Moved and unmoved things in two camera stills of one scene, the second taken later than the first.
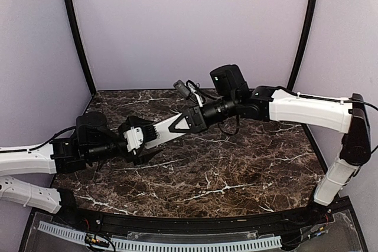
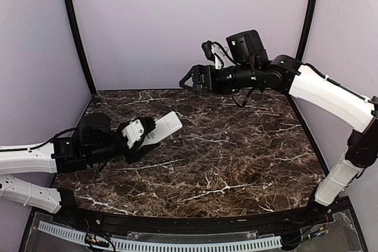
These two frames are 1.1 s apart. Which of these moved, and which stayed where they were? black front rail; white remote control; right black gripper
Moved: white remote control; right black gripper
Stayed: black front rail
